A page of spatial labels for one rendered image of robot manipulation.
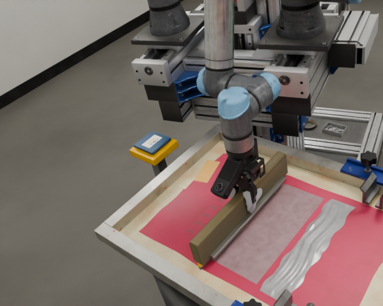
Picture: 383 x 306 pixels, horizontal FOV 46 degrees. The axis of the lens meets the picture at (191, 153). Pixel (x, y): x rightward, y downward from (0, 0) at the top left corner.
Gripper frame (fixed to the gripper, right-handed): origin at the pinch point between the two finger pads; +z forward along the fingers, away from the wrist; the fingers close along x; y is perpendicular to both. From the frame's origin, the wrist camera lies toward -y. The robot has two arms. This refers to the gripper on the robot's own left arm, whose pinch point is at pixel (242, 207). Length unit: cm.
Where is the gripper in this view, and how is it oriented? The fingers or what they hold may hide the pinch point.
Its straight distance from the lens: 126.6
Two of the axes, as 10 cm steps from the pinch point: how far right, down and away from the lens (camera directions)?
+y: 6.4, -5.4, 5.4
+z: 1.7, 7.9, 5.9
